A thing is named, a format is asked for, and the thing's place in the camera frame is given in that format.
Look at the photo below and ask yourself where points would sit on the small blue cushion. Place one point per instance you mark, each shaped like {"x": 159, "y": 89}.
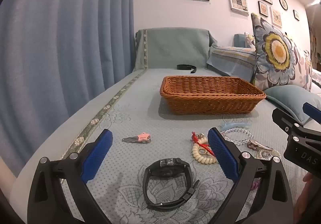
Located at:
{"x": 239, "y": 39}

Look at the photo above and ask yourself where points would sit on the silver metal hair clip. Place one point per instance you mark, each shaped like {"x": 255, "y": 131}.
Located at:
{"x": 258, "y": 146}

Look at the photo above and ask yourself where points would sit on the ceiling spotlight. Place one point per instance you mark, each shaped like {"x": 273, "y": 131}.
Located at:
{"x": 316, "y": 1}

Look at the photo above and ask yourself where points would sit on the small dark framed picture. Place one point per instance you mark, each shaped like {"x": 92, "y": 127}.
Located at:
{"x": 263, "y": 9}

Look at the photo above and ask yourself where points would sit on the small floral cushion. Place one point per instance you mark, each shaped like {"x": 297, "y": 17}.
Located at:
{"x": 250, "y": 39}

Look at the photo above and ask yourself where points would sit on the white framed picture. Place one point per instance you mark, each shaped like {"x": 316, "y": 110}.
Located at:
{"x": 237, "y": 1}

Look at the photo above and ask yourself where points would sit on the large floral cushion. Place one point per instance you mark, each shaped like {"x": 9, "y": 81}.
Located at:
{"x": 273, "y": 51}

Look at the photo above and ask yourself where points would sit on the round wall plate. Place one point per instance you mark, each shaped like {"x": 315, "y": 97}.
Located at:
{"x": 283, "y": 3}

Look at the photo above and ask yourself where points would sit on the person's right hand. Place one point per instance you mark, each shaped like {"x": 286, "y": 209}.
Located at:
{"x": 302, "y": 201}

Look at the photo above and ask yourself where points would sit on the blue curtain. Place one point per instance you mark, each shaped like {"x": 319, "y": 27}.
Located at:
{"x": 62, "y": 51}

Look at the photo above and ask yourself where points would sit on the pale framed butterfly picture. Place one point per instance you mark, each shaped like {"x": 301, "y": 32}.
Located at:
{"x": 276, "y": 16}

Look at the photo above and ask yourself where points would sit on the brown wicker basket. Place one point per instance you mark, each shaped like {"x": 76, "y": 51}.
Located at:
{"x": 213, "y": 98}

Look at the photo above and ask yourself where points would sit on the tiny black framed picture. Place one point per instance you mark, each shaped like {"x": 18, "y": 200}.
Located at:
{"x": 296, "y": 15}

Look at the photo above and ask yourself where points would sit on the pale floral cushion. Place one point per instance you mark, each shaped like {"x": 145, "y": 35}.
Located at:
{"x": 304, "y": 68}

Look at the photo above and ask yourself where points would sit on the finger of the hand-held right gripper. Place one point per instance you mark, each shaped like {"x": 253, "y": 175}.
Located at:
{"x": 284, "y": 121}
{"x": 312, "y": 112}

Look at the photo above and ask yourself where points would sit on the striped sofa back cushion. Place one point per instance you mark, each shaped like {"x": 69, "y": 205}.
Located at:
{"x": 230, "y": 61}

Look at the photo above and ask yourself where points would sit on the black wristwatch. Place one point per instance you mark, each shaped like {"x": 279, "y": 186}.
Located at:
{"x": 148, "y": 189}

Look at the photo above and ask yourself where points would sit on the plain grey-blue cushion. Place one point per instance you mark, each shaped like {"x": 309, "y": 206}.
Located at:
{"x": 293, "y": 98}

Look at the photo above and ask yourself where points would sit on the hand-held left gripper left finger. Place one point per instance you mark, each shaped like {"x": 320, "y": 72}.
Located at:
{"x": 97, "y": 153}

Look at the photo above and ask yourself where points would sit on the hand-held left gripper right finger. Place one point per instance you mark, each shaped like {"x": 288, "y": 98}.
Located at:
{"x": 223, "y": 153}

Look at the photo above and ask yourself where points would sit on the key with pink star cover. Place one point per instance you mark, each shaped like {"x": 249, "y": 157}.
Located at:
{"x": 140, "y": 138}

